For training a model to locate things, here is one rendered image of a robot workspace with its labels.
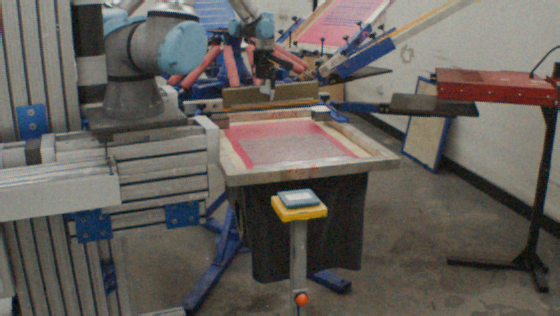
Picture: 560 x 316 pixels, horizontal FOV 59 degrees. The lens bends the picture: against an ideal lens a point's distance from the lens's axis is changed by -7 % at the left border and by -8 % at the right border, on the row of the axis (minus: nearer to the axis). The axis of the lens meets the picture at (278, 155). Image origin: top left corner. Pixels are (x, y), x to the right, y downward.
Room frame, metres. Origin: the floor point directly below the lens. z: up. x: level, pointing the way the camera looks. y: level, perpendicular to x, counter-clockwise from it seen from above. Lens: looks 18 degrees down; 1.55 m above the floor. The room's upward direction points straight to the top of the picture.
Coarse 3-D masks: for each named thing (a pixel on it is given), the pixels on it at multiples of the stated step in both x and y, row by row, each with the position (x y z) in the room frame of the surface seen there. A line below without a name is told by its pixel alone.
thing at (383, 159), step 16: (240, 112) 2.32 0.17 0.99; (256, 112) 2.32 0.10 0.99; (272, 112) 2.33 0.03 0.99; (288, 112) 2.35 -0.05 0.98; (304, 112) 2.37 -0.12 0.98; (336, 128) 2.14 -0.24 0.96; (352, 128) 2.04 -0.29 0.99; (368, 144) 1.83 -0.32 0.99; (224, 160) 1.66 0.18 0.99; (336, 160) 1.64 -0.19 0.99; (352, 160) 1.65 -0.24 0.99; (368, 160) 1.64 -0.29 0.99; (384, 160) 1.65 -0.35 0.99; (400, 160) 1.67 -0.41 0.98; (224, 176) 1.57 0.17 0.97; (240, 176) 1.53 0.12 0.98; (256, 176) 1.54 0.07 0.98; (272, 176) 1.55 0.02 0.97; (288, 176) 1.57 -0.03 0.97; (304, 176) 1.58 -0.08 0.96; (320, 176) 1.59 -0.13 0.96
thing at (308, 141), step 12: (276, 132) 2.11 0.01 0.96; (288, 132) 2.11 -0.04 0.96; (300, 132) 2.11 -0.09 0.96; (312, 132) 2.11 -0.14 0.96; (324, 132) 2.11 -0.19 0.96; (288, 144) 1.94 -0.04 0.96; (300, 144) 1.94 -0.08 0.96; (312, 144) 1.94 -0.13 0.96; (324, 144) 1.94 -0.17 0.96; (336, 144) 1.94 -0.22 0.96; (300, 156) 1.80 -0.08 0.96; (312, 156) 1.80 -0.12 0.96; (324, 156) 1.79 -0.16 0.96; (336, 156) 1.80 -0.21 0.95; (348, 156) 1.80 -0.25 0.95
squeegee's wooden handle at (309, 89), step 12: (276, 84) 2.18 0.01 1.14; (288, 84) 2.18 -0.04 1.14; (300, 84) 2.19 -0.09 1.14; (312, 84) 2.20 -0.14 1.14; (228, 96) 2.11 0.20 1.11; (240, 96) 2.12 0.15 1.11; (252, 96) 2.13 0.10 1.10; (264, 96) 2.15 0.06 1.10; (276, 96) 2.16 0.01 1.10; (288, 96) 2.18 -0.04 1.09; (300, 96) 2.19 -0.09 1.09; (312, 96) 2.20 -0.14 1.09
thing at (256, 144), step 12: (228, 132) 2.12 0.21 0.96; (240, 132) 2.12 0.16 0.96; (252, 132) 2.12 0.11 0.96; (264, 132) 2.11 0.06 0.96; (240, 144) 1.95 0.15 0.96; (252, 144) 1.95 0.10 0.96; (264, 144) 1.95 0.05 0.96; (276, 144) 1.94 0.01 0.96; (240, 156) 1.80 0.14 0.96; (252, 156) 1.80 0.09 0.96; (264, 156) 1.80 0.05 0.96; (276, 156) 1.80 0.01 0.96; (288, 156) 1.80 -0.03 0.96; (252, 168) 1.68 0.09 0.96
